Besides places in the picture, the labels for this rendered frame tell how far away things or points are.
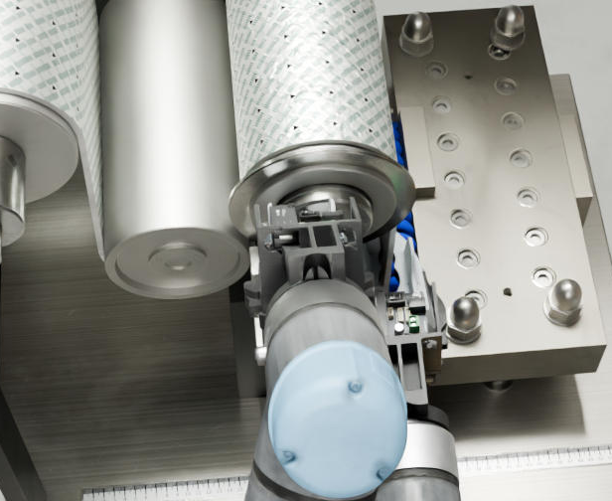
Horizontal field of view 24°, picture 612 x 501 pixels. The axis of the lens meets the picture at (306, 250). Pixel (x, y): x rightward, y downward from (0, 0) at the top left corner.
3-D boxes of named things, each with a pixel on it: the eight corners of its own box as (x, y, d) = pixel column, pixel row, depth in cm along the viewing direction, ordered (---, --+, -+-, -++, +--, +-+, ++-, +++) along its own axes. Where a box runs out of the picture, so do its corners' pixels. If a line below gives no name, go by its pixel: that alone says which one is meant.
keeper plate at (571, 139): (556, 254, 150) (573, 198, 141) (539, 174, 155) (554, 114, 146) (579, 252, 151) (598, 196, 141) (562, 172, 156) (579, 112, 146)
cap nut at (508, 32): (492, 52, 149) (497, 24, 145) (487, 24, 151) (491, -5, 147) (527, 49, 149) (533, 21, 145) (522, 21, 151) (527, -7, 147)
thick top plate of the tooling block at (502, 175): (428, 387, 136) (433, 358, 131) (380, 51, 156) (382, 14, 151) (596, 373, 137) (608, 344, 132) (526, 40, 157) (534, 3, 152)
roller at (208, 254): (113, 304, 124) (95, 233, 114) (107, 68, 137) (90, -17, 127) (252, 293, 125) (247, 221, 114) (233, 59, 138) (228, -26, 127)
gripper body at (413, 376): (438, 273, 118) (454, 405, 112) (437, 327, 126) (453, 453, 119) (345, 281, 119) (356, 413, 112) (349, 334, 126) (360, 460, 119)
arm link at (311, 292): (390, 408, 90) (259, 418, 89) (382, 377, 94) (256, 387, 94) (385, 295, 87) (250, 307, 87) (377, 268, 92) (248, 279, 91)
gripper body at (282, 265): (357, 193, 102) (377, 251, 91) (363, 305, 105) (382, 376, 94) (248, 202, 102) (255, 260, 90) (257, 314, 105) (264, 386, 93)
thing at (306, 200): (385, 236, 114) (298, 259, 116) (382, 215, 115) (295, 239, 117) (354, 191, 108) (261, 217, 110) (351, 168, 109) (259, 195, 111)
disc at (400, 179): (248, 264, 120) (210, 170, 108) (248, 259, 121) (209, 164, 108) (424, 237, 119) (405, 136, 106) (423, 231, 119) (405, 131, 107)
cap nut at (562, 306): (545, 328, 133) (552, 304, 129) (538, 292, 134) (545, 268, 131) (585, 324, 133) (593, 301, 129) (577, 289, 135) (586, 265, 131)
